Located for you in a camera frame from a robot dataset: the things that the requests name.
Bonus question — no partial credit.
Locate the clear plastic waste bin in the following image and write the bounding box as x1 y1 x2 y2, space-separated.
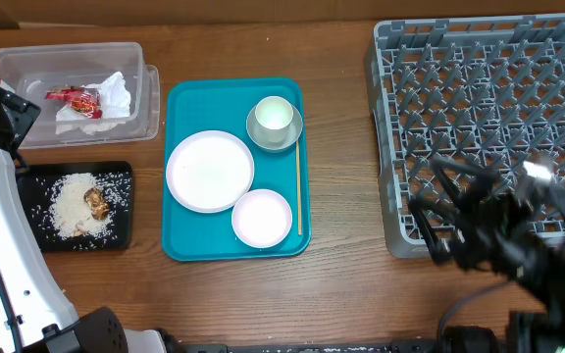
0 42 160 149

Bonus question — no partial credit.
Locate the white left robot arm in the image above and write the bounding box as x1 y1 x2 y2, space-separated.
0 86 180 353

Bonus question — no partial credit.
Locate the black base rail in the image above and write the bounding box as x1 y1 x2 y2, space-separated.
181 338 436 353

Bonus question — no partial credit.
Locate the large white plate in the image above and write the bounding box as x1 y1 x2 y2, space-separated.
165 130 255 214

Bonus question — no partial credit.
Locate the pile of white rice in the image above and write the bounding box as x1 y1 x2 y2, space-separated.
29 172 132 240

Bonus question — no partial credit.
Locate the brown food scrap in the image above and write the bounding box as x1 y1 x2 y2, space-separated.
83 188 110 221

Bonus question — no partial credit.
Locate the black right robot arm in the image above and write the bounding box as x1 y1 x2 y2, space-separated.
408 157 565 352

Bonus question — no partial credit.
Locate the wooden chopstick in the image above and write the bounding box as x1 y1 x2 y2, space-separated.
295 140 303 236

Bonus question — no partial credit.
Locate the grey small bowl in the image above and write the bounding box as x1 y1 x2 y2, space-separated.
246 106 304 153

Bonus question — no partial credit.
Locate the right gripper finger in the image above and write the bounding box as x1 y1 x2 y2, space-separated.
430 157 498 201
408 198 457 265

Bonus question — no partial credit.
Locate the small white plate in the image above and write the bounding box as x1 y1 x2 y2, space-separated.
231 189 293 249

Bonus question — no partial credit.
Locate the black food waste tray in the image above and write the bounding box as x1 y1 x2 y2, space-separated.
17 161 134 252

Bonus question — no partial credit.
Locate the red snack wrapper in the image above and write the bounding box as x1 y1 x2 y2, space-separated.
44 86 102 120

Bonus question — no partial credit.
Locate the grey dishwasher rack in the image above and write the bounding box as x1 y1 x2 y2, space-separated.
365 14 565 258

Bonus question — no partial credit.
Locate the white cup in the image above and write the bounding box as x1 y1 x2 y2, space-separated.
255 96 293 143

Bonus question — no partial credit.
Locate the teal serving tray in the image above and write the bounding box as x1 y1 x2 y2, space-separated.
161 77 312 262

